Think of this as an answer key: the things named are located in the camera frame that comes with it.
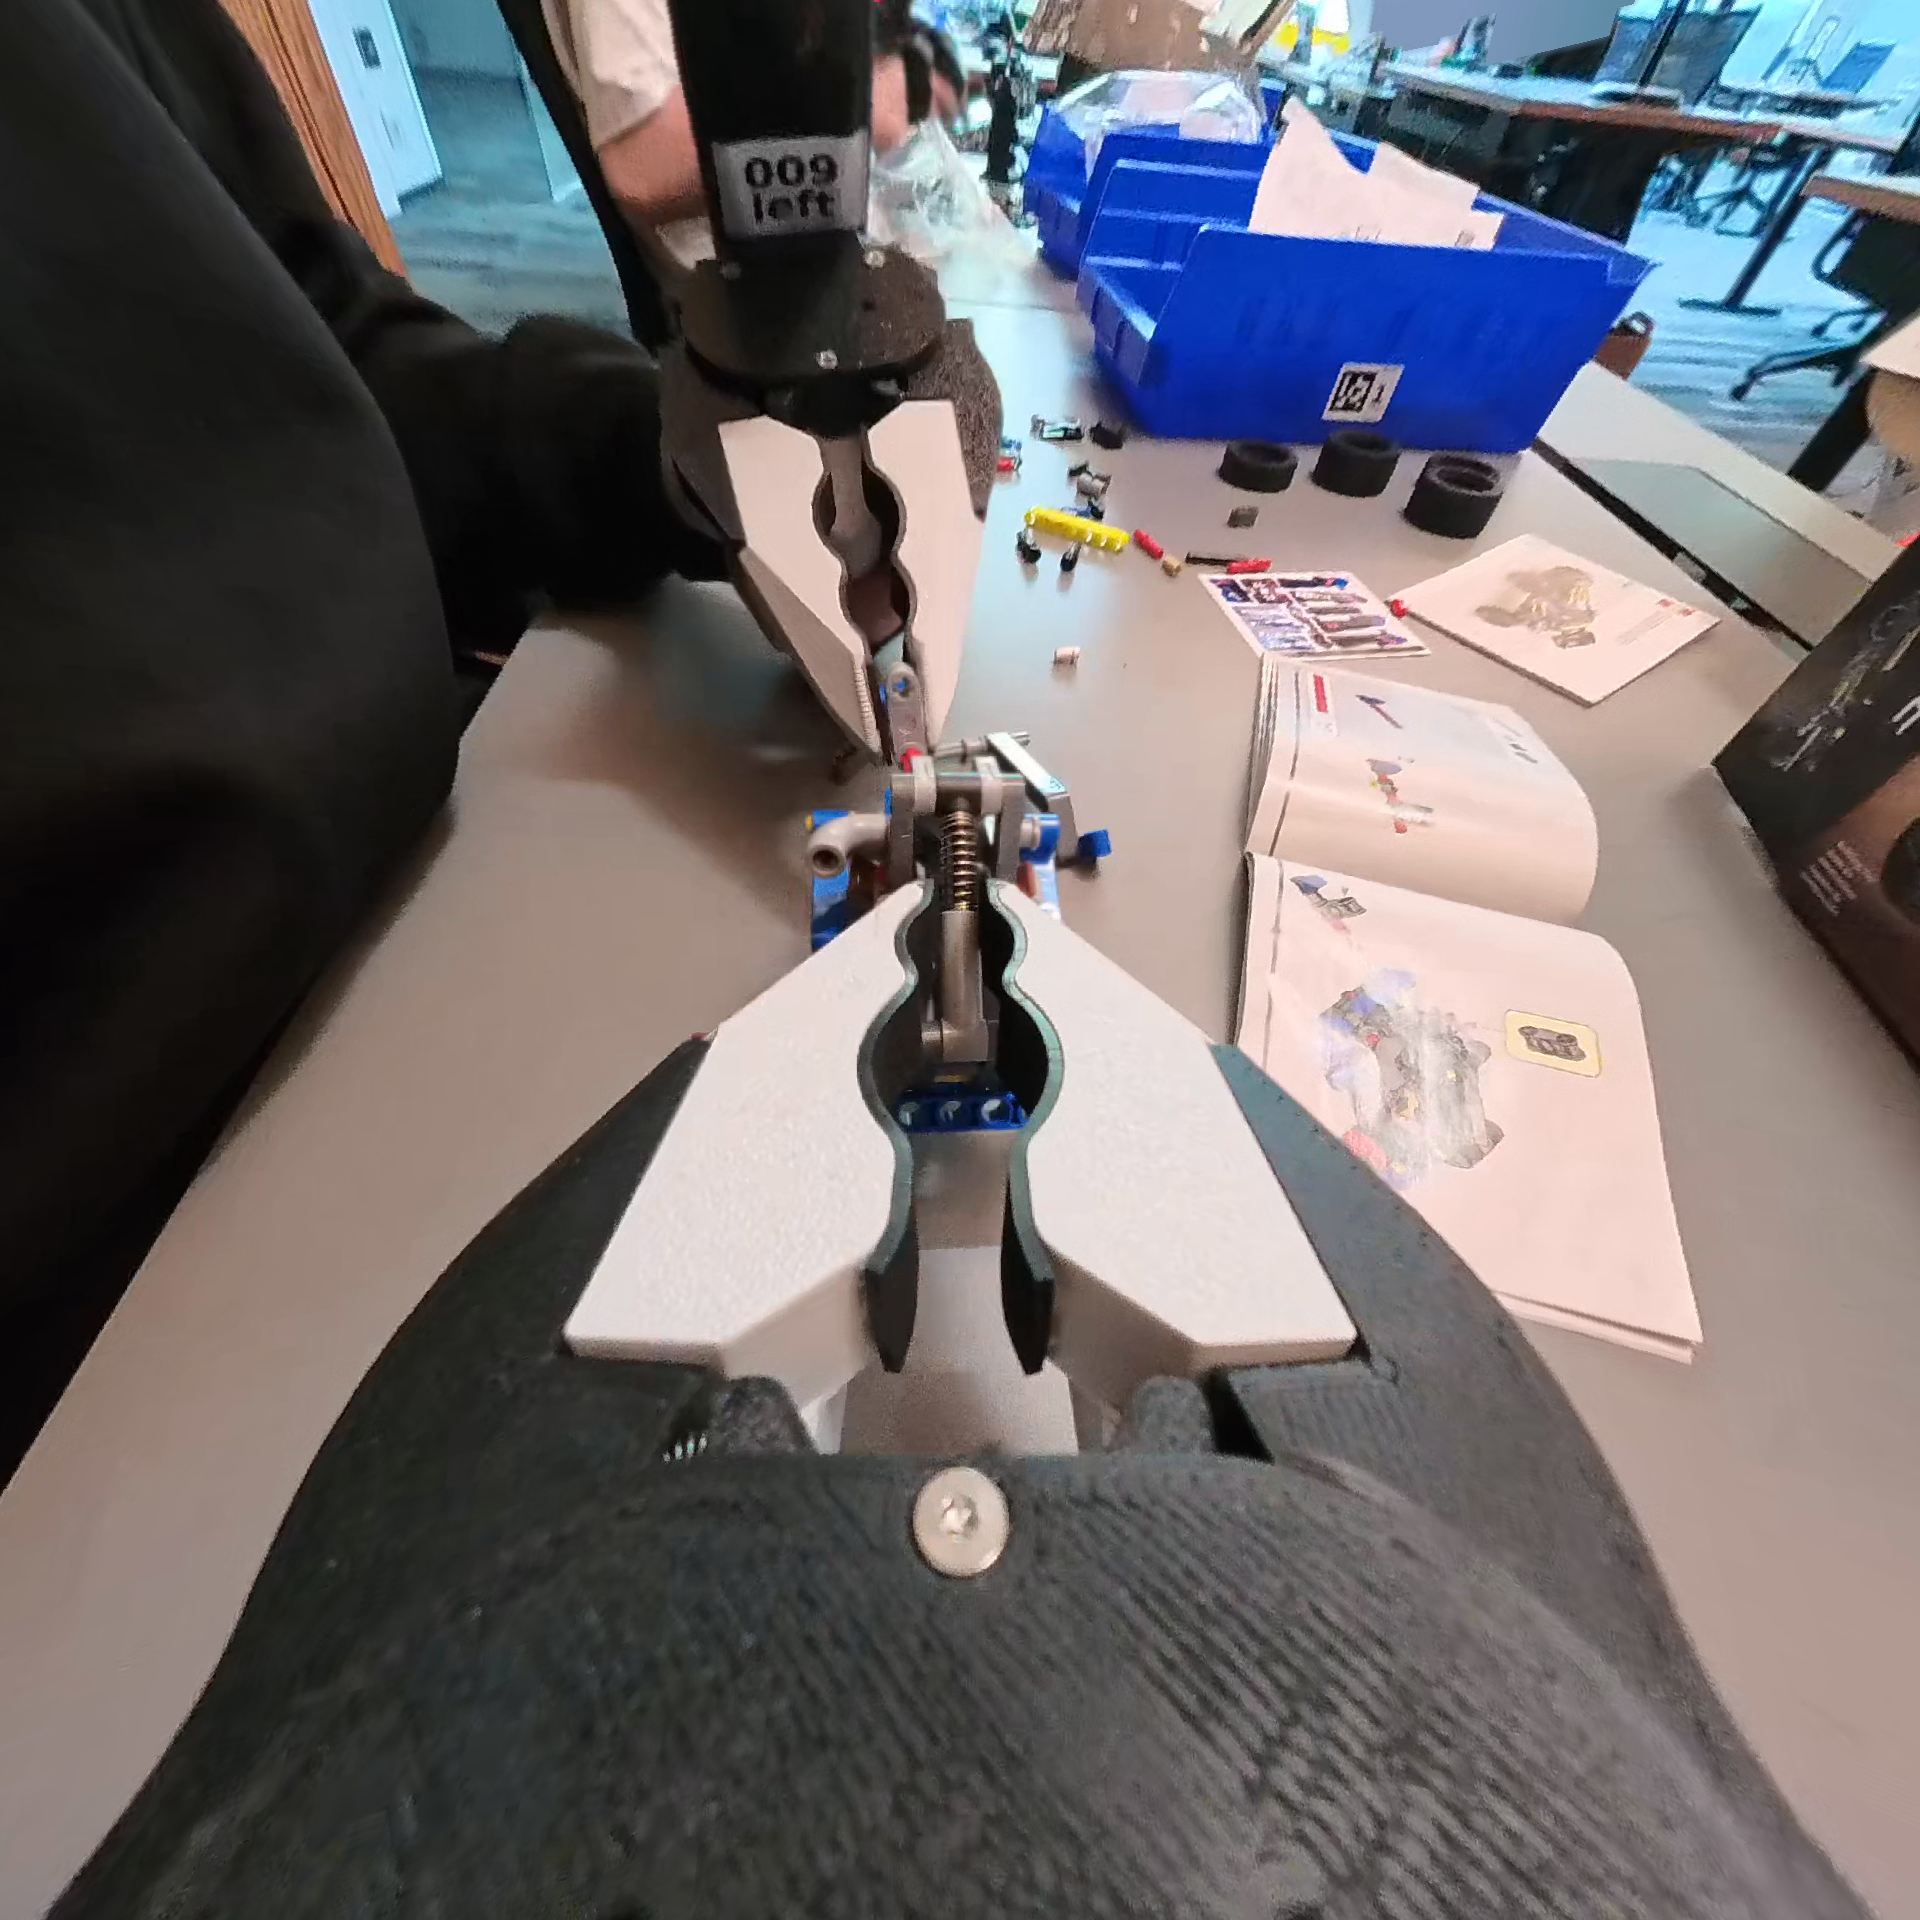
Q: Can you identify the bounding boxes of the lego set box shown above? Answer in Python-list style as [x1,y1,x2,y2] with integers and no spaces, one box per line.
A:
[1712,578,1920,1063]

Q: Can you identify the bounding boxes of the clear plastic bag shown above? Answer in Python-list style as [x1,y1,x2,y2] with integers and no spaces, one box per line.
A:
[876,113,1029,257]

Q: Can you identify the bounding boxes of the office desk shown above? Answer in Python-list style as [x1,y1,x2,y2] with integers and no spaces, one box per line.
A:
[1381,52,1920,160]

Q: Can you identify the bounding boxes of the small lego leaflet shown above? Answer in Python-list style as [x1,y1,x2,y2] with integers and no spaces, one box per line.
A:
[1389,536,1725,708]

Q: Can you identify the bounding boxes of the person's left forearm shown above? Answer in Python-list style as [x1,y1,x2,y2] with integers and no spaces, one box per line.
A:
[351,307,729,623]

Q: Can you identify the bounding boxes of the partly built lego vehicle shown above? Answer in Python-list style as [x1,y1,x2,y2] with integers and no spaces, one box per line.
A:
[802,721,1120,1143]

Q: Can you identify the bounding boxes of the white paper sheets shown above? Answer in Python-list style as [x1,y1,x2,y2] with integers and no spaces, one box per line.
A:
[1244,96,1506,252]

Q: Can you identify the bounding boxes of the black office chair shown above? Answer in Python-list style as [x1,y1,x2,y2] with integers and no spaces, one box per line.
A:
[1739,181,1916,403]

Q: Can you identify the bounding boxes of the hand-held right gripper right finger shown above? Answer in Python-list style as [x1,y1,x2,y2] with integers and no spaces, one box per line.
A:
[998,886,1358,1456]

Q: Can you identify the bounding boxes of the scattered small lego pieces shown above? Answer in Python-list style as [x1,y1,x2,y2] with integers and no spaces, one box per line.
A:
[990,409,1276,674]

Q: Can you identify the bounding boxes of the lego instruction booklet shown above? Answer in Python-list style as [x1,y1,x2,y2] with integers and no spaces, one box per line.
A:
[1235,657,1707,1367]

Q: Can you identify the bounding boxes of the blue plastic bin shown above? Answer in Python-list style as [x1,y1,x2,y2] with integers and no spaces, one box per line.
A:
[1025,103,1358,287]
[1074,195,1661,453]

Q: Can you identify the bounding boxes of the lego sticker sheet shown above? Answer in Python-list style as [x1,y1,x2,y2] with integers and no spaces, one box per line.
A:
[1197,565,1429,664]

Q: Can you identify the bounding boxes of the person's black clothing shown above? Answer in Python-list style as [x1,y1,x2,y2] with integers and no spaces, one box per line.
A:
[0,0,520,1488]

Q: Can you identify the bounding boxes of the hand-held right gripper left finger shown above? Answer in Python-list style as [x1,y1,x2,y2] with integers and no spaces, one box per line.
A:
[561,886,924,1456]

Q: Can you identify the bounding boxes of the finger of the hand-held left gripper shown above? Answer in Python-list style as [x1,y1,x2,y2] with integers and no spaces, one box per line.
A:
[718,418,894,761]
[860,402,988,755]

